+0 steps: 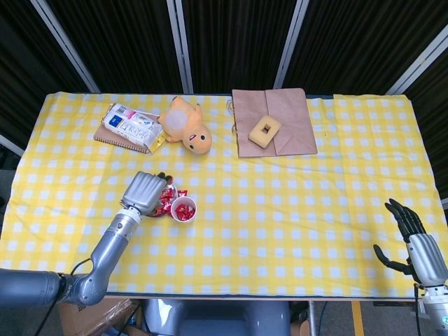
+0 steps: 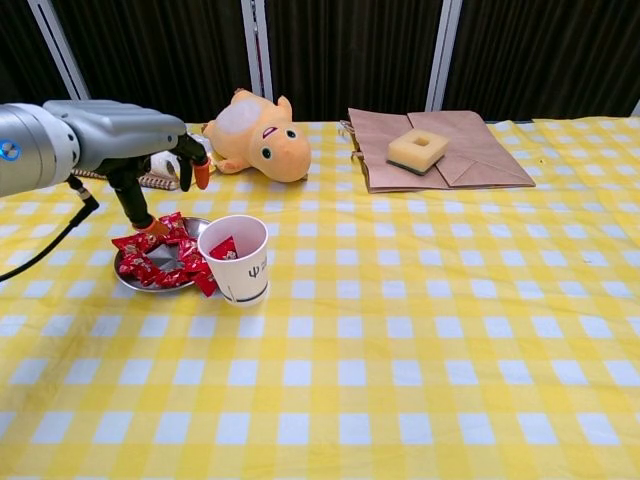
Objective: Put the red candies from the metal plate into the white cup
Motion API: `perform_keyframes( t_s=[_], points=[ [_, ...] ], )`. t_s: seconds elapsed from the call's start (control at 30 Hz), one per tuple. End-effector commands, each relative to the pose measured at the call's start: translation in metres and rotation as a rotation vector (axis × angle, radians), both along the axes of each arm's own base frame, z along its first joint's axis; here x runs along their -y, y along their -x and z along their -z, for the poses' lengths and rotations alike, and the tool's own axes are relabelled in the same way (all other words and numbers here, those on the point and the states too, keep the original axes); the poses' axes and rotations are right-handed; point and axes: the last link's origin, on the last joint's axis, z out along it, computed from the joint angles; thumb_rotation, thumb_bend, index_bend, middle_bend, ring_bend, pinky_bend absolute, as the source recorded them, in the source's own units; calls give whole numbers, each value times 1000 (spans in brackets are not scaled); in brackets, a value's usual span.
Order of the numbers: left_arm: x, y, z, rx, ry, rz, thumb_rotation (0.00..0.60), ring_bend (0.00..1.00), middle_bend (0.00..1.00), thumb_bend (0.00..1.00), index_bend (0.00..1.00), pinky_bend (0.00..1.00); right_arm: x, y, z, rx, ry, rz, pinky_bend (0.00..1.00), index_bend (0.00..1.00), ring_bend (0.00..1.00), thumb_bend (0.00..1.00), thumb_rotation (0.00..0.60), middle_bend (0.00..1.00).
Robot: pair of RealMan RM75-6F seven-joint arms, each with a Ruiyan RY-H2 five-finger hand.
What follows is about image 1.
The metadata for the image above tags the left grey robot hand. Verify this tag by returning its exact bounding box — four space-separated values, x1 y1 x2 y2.
120 170 174 218

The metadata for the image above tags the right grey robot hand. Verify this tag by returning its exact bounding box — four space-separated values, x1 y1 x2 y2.
372 198 448 285

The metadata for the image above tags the white paper cup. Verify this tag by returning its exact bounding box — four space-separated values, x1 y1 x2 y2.
169 195 197 222

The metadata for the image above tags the silver metal plate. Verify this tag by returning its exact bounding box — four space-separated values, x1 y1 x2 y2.
150 174 177 218

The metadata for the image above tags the brown spiral notebook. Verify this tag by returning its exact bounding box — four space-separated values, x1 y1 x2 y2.
92 111 151 155

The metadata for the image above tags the white rice bag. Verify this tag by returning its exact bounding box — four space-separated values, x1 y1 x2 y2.
101 103 165 154

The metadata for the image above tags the orange plush toy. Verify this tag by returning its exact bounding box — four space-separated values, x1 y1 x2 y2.
156 96 213 155

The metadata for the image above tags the yellow square sponge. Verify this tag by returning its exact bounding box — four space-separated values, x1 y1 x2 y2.
248 114 282 148

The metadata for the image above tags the metal table leg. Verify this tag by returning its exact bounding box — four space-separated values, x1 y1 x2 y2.
307 300 316 336

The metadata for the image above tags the brown cardboard box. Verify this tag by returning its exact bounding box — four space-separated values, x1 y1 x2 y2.
57 299 141 336

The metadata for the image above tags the black pleated curtain panel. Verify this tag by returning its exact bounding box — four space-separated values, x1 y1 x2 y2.
181 0 298 94
405 45 448 207
283 0 448 95
47 0 185 94
0 0 95 148

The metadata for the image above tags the yellow checked tablecloth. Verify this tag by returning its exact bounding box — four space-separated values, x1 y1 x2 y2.
0 91 448 298

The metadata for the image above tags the grey robot torso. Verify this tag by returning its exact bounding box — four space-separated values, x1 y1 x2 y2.
143 299 291 336

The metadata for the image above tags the brown paper bag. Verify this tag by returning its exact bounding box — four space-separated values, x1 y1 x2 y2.
227 87 319 159

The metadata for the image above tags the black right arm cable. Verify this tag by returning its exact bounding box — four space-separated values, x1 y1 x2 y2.
414 282 421 336

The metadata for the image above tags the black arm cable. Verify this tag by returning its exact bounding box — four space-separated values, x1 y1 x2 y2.
414 282 421 336
69 258 94 277

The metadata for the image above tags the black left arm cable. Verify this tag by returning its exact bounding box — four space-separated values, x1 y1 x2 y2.
69 258 94 277

